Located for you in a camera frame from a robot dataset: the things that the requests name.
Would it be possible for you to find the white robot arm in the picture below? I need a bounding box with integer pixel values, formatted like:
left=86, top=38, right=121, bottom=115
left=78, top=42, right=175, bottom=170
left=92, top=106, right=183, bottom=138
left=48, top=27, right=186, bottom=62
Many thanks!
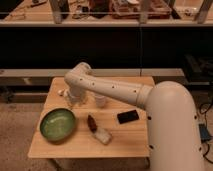
left=64, top=62, right=205, bottom=171

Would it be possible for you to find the long wooden shelf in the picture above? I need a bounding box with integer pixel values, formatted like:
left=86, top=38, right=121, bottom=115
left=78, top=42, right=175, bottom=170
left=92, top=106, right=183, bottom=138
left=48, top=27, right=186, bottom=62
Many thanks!
left=0, top=0, right=213, bottom=28

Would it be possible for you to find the blue box on floor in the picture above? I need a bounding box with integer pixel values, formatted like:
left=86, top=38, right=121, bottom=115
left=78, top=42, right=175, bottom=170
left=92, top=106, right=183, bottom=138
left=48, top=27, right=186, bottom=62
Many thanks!
left=199, top=124, right=212, bottom=142

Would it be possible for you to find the red tray on shelf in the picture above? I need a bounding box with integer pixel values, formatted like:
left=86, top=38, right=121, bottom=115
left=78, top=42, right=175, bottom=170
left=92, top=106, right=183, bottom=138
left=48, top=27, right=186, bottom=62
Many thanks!
left=110, top=0, right=172, bottom=19

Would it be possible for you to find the black smartphone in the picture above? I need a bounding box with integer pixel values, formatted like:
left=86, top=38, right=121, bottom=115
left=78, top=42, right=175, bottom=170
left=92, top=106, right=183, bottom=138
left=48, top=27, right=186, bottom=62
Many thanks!
left=117, top=110, right=139, bottom=124

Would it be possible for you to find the green ceramic bowl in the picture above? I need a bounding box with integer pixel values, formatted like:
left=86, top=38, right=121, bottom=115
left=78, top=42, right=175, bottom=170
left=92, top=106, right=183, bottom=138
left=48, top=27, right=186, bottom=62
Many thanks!
left=39, top=108, right=76, bottom=142

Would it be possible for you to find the small wooden table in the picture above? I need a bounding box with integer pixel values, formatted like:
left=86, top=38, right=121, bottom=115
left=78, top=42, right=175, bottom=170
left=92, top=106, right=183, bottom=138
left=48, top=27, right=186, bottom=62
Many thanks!
left=27, top=76, right=156, bottom=159

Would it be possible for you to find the white tube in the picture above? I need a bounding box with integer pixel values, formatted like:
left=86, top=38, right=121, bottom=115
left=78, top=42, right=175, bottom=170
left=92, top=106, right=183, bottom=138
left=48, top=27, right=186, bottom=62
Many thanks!
left=57, top=88, right=108, bottom=109

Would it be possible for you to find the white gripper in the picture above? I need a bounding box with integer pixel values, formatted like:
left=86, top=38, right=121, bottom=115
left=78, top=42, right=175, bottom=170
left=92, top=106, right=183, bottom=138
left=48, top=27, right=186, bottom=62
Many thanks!
left=68, top=86, right=87, bottom=108

